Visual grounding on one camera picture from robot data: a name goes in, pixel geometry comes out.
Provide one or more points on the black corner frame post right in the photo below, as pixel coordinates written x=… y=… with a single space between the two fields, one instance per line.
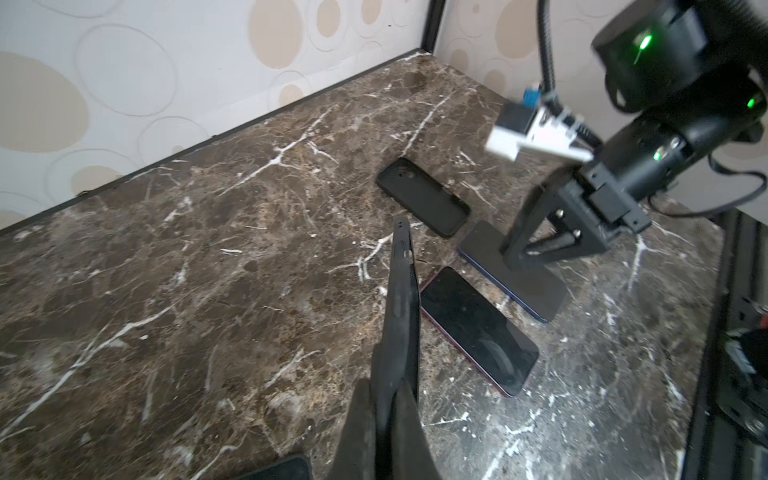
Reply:
x=432 y=24

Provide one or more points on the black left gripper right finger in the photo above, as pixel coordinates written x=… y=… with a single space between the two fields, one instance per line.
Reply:
x=411 y=458

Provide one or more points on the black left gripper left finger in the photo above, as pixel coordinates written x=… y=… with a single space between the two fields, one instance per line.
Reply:
x=355 y=457

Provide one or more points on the black phone case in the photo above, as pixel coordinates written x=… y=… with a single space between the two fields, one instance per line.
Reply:
x=396 y=356
x=424 y=197

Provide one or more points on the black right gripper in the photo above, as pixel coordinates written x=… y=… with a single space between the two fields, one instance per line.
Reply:
x=572 y=215

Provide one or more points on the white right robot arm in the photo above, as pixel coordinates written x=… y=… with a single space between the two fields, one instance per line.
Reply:
x=691 y=73

